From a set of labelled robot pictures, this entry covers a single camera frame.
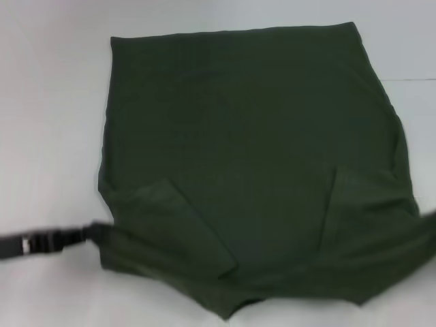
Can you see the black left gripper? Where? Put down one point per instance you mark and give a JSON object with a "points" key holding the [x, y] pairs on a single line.
{"points": [[12, 247]]}

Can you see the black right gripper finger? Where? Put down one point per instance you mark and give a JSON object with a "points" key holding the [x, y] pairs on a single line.
{"points": [[432, 216]]}

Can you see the dark green shirt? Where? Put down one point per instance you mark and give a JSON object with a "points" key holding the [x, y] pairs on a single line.
{"points": [[252, 136]]}

